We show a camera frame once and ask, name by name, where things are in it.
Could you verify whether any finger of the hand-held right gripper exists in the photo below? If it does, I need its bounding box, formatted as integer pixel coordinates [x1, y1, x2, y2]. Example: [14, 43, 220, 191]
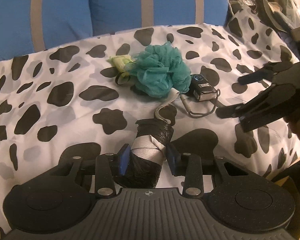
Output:
[215, 84, 300, 133]
[237, 61, 300, 86]

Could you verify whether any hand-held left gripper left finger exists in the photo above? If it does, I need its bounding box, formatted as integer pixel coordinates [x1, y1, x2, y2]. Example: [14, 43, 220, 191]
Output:
[56, 144, 130, 198]

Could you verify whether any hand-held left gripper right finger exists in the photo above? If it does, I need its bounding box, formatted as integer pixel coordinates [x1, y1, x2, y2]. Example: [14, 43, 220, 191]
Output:
[166, 145, 250, 197]

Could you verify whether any black garbage bag roll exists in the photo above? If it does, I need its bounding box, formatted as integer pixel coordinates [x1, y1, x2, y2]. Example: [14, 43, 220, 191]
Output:
[114, 118, 174, 188]

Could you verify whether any small black device with cord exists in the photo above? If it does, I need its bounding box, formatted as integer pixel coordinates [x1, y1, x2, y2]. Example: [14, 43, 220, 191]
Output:
[180, 74, 220, 119]

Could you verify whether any teal bath loofah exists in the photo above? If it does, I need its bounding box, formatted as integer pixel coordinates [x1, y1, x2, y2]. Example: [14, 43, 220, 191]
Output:
[129, 41, 192, 104]

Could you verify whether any green tissue packet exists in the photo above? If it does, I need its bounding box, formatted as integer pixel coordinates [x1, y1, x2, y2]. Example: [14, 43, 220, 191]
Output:
[109, 54, 136, 72]

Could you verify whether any cow print blanket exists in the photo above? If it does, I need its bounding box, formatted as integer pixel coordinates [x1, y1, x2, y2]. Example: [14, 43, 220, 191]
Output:
[0, 11, 300, 220]

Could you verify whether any clutter of bags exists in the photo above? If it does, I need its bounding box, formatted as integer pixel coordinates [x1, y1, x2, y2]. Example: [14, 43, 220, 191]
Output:
[250, 0, 300, 34]

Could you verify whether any blue grey striped pillow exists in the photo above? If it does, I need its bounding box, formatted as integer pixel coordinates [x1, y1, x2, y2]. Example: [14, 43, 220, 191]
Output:
[0, 0, 228, 63]

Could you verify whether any black hair tie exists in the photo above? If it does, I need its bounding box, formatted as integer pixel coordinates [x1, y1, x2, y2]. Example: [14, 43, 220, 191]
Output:
[115, 72, 130, 85]

